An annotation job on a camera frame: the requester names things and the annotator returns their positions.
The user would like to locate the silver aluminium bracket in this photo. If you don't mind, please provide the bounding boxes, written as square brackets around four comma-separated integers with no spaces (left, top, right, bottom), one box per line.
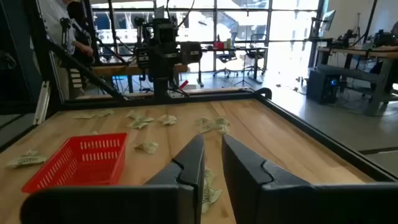
[33,80,50,126]

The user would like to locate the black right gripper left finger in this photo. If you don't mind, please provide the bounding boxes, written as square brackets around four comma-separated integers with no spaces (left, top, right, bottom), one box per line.
[144,134,206,224]

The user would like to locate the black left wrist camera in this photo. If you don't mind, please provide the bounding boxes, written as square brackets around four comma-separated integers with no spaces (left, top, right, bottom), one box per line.
[152,19,175,44]

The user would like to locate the person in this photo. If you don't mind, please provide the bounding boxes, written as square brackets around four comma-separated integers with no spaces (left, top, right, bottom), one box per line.
[37,0,94,100]

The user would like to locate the wooden workbench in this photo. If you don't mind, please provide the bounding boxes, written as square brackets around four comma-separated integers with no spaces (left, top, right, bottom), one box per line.
[93,63,190,94]

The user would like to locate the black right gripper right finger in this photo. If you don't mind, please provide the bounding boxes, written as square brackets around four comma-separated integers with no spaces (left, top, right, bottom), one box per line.
[221,134,313,224]

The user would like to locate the black office desk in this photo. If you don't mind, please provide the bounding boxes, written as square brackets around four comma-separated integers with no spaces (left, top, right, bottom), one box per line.
[198,45,269,85]

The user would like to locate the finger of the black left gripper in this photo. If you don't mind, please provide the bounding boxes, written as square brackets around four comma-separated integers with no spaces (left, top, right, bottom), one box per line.
[155,46,167,77]
[167,46,178,77]

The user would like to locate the computer monitor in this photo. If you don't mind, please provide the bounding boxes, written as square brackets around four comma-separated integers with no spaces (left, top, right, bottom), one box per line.
[320,9,336,32]

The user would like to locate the black computer tower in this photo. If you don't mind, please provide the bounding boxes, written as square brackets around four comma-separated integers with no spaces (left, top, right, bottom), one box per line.
[306,68,341,105]

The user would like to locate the black office chair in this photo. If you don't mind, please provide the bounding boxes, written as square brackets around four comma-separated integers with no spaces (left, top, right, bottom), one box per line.
[244,33,267,75]
[213,51,239,78]

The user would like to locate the red plastic slotted basket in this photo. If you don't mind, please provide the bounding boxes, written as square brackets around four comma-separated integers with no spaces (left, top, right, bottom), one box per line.
[21,133,128,194]

